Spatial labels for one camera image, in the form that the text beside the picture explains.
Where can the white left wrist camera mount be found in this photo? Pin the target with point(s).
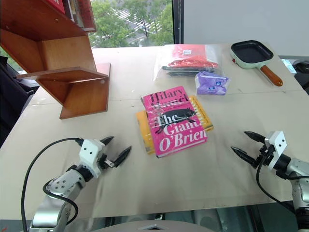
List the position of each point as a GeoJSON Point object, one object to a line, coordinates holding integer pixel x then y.
{"type": "Point", "coordinates": [89, 152]}

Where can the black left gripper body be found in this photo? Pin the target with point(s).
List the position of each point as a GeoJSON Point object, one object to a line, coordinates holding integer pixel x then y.
{"type": "Point", "coordinates": [104, 161]}

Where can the yellow book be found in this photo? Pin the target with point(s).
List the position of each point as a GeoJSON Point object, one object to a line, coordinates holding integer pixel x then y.
{"type": "Point", "coordinates": [144, 131]}

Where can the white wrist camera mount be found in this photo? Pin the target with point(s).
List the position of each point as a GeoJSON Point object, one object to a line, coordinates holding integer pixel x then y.
{"type": "Point", "coordinates": [276, 147]}
{"type": "Point", "coordinates": [89, 152]}

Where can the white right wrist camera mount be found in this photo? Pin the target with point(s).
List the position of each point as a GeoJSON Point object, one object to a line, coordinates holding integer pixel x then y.
{"type": "Point", "coordinates": [276, 147]}

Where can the dark seat back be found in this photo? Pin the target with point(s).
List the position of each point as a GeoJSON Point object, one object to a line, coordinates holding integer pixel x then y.
{"type": "Point", "coordinates": [12, 101]}

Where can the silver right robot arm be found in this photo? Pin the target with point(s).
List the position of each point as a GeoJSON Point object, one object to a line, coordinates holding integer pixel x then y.
{"type": "Point", "coordinates": [297, 174]}

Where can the black item in bag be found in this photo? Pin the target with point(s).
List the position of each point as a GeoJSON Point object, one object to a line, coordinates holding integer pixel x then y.
{"type": "Point", "coordinates": [178, 72]}

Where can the white spine book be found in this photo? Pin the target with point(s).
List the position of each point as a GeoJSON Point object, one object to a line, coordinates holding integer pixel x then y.
{"type": "Point", "coordinates": [72, 9]}

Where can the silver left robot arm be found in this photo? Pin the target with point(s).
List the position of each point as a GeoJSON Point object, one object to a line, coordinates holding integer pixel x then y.
{"type": "Point", "coordinates": [65, 183]}

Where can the red packet in bag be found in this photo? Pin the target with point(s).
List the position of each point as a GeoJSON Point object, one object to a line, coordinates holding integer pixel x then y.
{"type": "Point", "coordinates": [190, 60]}

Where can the purple tissue packet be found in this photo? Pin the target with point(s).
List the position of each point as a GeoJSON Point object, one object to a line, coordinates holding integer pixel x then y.
{"type": "Point", "coordinates": [210, 83]}

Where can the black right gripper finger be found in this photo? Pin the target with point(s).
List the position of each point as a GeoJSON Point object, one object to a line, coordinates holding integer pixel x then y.
{"type": "Point", "coordinates": [243, 154]}
{"type": "Point", "coordinates": [256, 137]}

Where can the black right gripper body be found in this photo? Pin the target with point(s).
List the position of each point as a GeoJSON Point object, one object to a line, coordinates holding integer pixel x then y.
{"type": "Point", "coordinates": [265, 153]}

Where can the clear plastic bag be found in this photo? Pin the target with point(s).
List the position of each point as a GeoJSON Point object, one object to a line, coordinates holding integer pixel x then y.
{"type": "Point", "coordinates": [161, 64]}

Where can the pink Giant O'Brien book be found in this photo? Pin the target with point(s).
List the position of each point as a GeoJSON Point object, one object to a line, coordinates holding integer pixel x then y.
{"type": "Point", "coordinates": [178, 135]}

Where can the green square frying pan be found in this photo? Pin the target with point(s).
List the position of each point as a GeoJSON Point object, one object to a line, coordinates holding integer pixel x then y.
{"type": "Point", "coordinates": [251, 52]}

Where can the black window frame post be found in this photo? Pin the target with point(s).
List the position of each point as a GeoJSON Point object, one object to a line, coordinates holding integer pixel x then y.
{"type": "Point", "coordinates": [178, 21]}

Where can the wooden zigzag bookshelf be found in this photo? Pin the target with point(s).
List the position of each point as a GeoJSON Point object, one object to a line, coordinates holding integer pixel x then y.
{"type": "Point", "coordinates": [72, 53]}

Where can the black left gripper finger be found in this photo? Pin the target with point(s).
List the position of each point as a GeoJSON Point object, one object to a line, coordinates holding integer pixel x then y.
{"type": "Point", "coordinates": [123, 155]}
{"type": "Point", "coordinates": [107, 140]}

